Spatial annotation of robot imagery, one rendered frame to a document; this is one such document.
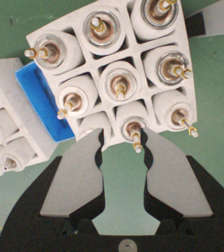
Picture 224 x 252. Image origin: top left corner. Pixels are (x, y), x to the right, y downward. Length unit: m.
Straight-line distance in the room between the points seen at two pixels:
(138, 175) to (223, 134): 0.49
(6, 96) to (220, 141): 0.94
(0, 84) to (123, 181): 0.74
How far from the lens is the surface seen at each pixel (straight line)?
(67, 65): 0.34
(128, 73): 0.32
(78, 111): 0.36
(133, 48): 0.39
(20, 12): 0.70
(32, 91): 0.59
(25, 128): 0.55
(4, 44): 0.73
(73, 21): 0.41
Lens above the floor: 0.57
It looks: 62 degrees down
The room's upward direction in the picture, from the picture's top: 176 degrees counter-clockwise
